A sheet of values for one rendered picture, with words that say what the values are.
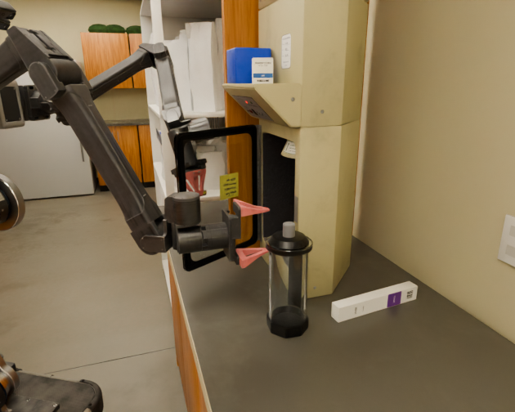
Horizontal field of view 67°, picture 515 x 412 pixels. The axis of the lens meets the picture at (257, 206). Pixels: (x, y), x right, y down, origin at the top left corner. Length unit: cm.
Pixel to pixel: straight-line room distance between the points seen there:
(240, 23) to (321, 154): 51
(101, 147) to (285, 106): 41
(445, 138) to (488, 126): 14
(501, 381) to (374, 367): 25
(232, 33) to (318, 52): 39
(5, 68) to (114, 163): 28
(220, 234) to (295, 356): 32
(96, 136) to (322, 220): 58
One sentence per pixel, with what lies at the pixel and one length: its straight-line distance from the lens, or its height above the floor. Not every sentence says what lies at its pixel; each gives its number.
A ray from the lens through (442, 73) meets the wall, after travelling 122.
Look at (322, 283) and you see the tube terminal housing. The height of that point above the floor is 98.
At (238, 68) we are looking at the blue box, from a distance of 109.
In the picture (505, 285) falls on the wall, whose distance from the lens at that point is 112.
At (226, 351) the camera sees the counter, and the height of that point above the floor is 94.
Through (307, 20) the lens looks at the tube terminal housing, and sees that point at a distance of 96.
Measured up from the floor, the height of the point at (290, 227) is 120.
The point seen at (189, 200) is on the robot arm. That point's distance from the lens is 78.
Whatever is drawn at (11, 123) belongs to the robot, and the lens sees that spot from 154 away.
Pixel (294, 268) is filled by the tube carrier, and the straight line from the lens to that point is 88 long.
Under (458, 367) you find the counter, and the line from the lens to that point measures 98.
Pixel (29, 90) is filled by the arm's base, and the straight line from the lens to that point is 158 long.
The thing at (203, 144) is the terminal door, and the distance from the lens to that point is 109.
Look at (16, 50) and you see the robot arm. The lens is 92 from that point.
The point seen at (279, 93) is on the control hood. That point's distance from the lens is 92.
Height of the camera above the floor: 151
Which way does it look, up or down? 18 degrees down
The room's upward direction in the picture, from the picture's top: straight up
